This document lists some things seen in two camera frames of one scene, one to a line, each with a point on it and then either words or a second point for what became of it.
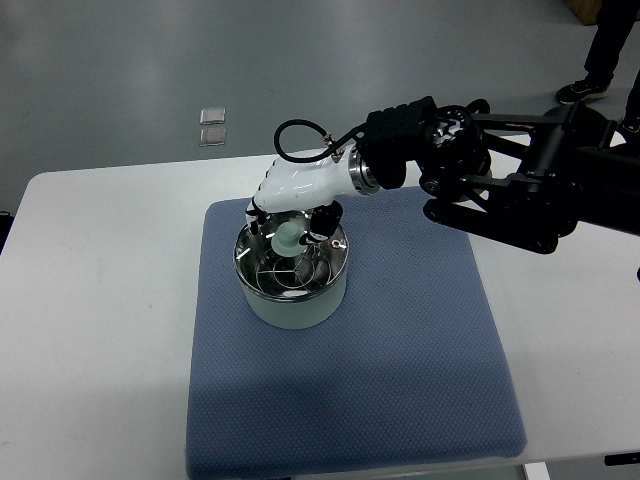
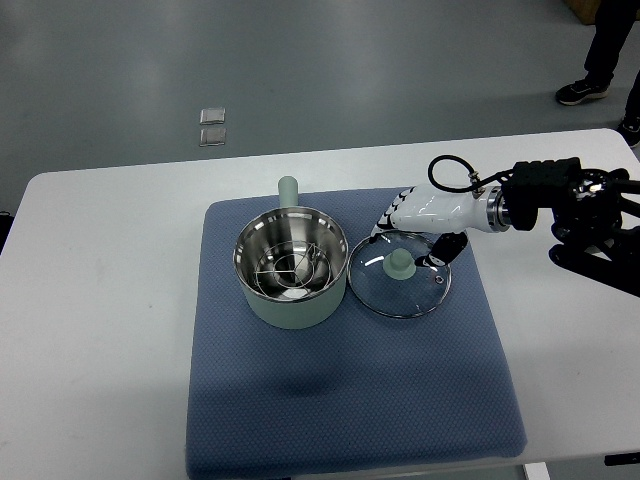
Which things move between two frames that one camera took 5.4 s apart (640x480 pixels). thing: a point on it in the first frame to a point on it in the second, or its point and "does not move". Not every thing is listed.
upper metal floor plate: [215, 115] does not move
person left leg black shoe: [617, 22] does not move
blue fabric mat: [407, 373] does not move
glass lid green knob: [277, 262] to [386, 279]
